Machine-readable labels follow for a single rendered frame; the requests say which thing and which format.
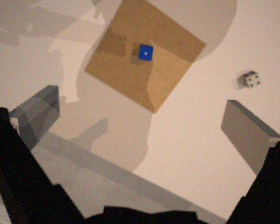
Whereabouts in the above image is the white die with black pips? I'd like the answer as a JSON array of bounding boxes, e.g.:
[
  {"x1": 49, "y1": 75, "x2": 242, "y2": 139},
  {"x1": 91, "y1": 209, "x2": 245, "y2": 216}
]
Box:
[{"x1": 241, "y1": 71, "x2": 261, "y2": 89}]

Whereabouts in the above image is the blue die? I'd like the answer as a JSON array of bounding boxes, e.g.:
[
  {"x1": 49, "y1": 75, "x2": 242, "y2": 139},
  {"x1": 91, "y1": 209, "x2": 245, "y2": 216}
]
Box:
[{"x1": 138, "y1": 44, "x2": 154, "y2": 61}]

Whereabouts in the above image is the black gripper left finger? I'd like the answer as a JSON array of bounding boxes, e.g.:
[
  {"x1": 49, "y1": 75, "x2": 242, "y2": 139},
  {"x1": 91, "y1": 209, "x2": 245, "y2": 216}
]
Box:
[{"x1": 0, "y1": 85, "x2": 89, "y2": 224}]

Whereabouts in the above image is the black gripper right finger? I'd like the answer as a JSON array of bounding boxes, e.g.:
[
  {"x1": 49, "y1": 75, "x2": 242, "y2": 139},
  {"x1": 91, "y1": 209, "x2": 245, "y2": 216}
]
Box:
[{"x1": 221, "y1": 99, "x2": 280, "y2": 224}]

